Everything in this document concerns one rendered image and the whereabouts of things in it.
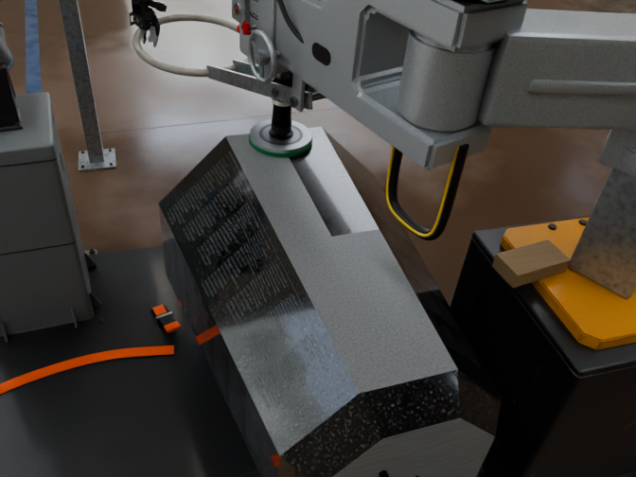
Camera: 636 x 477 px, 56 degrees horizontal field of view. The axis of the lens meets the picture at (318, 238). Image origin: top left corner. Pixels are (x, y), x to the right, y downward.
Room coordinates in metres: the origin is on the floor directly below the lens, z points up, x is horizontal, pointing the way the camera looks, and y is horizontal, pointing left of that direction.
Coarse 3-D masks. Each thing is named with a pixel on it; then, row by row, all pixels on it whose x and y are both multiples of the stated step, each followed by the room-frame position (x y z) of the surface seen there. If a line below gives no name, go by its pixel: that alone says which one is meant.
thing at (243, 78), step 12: (216, 72) 2.06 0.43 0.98; (228, 72) 1.98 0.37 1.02; (240, 72) 2.14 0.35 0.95; (252, 72) 2.07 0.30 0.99; (264, 72) 2.00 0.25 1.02; (240, 84) 1.92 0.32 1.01; (252, 84) 1.85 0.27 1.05; (264, 84) 1.79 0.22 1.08; (276, 84) 1.74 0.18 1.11; (276, 96) 1.73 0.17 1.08; (288, 96) 1.68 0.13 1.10; (312, 96) 1.64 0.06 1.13; (312, 108) 1.60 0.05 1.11
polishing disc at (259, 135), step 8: (264, 120) 1.90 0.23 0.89; (256, 128) 1.84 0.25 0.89; (264, 128) 1.84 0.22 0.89; (296, 128) 1.87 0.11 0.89; (304, 128) 1.87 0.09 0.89; (256, 136) 1.78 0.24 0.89; (264, 136) 1.79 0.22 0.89; (296, 136) 1.81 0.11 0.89; (304, 136) 1.81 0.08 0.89; (256, 144) 1.74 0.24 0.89; (264, 144) 1.74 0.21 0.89; (272, 144) 1.74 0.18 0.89; (280, 144) 1.75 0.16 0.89; (288, 144) 1.75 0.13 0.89; (296, 144) 1.76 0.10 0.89; (304, 144) 1.76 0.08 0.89; (280, 152) 1.71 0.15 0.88; (288, 152) 1.72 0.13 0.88
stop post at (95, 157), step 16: (64, 0) 2.82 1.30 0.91; (64, 16) 2.81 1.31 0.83; (64, 32) 2.81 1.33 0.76; (80, 32) 2.83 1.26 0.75; (80, 48) 2.83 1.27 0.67; (80, 64) 2.82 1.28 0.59; (80, 80) 2.82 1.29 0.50; (80, 96) 2.82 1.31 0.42; (80, 112) 2.81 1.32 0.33; (96, 112) 2.85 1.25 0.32; (96, 128) 2.83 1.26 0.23; (96, 144) 2.83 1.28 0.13; (80, 160) 2.83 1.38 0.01; (96, 160) 2.82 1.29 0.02; (112, 160) 2.86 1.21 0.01
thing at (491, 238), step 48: (480, 240) 1.54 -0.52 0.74; (480, 288) 1.46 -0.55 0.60; (528, 288) 1.33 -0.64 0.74; (480, 336) 1.40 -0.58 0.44; (528, 336) 1.21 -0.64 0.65; (528, 384) 1.15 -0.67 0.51; (576, 384) 1.03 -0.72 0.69; (624, 384) 1.09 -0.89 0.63; (528, 432) 1.08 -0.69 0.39; (576, 432) 1.07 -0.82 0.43; (624, 432) 1.14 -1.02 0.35
